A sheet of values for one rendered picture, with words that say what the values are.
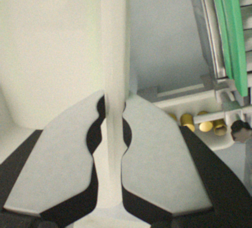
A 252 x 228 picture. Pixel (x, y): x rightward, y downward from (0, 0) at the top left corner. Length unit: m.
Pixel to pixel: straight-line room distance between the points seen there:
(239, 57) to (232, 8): 0.06
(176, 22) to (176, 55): 0.08
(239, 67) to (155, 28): 0.24
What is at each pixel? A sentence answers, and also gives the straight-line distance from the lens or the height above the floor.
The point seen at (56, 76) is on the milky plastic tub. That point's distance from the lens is 0.20.
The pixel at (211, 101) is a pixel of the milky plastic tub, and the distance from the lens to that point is 0.53.
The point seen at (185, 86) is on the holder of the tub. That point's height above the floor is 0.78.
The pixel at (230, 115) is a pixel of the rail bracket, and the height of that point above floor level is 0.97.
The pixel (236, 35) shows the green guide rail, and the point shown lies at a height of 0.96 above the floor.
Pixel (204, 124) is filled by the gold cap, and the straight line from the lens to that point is 0.52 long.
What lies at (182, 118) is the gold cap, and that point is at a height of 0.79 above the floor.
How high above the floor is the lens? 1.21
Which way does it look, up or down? 56 degrees down
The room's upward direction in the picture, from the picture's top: 164 degrees counter-clockwise
